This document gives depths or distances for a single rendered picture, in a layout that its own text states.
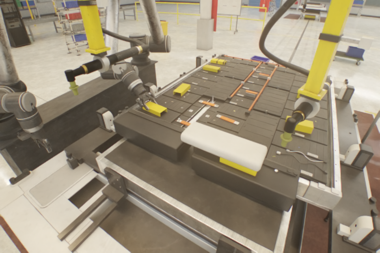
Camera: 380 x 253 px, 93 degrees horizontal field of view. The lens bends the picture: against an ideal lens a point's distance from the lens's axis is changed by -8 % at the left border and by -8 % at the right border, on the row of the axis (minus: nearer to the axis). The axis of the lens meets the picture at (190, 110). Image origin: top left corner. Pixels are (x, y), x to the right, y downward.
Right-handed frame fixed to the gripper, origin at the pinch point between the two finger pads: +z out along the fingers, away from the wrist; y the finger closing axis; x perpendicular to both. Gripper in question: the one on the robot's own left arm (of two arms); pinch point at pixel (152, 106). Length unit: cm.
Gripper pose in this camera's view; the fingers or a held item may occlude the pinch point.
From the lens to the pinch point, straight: 134.9
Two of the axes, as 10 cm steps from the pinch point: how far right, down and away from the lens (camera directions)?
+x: -5.2, 4.4, 7.3
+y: 5.8, -4.4, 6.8
